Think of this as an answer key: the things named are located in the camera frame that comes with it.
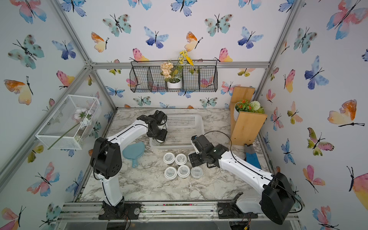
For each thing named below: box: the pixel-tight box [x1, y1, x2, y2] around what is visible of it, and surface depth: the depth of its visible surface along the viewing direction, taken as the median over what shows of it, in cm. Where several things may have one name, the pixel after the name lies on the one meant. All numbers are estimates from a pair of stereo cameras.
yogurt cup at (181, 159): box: [174, 153, 188, 166], surface depth 87 cm
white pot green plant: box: [233, 99, 265, 122], surface depth 93 cm
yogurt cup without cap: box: [190, 166, 204, 179], surface depth 84 cm
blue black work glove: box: [243, 143, 262, 170], surface depth 96 cm
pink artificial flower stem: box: [47, 108, 95, 150], surface depth 74 cm
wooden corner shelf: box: [230, 86, 268, 147], surface depth 90 cm
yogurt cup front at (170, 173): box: [163, 166, 178, 180], surface depth 82 cm
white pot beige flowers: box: [160, 49, 195, 90], surface depth 86 cm
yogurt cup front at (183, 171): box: [177, 164, 191, 179], surface depth 82 cm
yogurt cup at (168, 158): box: [162, 151, 176, 166], surface depth 87 cm
